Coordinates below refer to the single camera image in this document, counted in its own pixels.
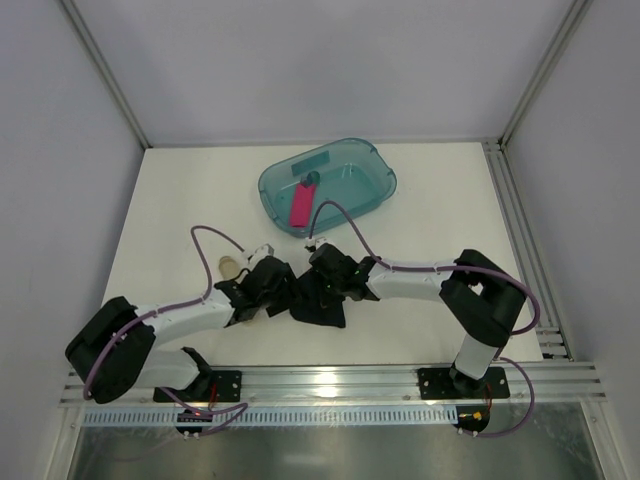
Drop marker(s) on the pink rolled napkin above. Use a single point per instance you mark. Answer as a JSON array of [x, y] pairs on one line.
[[302, 205]]

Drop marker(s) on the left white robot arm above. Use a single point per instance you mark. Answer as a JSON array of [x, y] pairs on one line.
[[120, 347]]

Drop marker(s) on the green utensil in pink roll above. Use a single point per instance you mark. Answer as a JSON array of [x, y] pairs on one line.
[[311, 178]]

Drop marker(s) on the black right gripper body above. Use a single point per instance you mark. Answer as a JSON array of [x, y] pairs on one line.
[[319, 279]]

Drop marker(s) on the aluminium front rail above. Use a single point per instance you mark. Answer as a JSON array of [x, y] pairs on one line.
[[552, 382]]

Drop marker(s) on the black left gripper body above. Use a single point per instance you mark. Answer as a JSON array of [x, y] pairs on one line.
[[279, 288]]

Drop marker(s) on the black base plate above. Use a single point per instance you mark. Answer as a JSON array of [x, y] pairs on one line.
[[216, 386], [438, 383]]

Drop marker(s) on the teal plastic bin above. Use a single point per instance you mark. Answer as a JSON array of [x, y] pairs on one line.
[[353, 174]]

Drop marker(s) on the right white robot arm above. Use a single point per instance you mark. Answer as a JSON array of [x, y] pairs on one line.
[[484, 300]]

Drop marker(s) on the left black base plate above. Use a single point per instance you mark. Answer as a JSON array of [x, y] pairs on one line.
[[216, 386]]

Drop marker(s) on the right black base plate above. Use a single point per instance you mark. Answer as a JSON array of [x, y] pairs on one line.
[[438, 383]]

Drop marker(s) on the black paper napkin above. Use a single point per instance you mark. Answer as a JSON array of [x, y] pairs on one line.
[[315, 305]]

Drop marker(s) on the slotted cable duct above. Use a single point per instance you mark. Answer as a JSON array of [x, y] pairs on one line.
[[275, 416]]

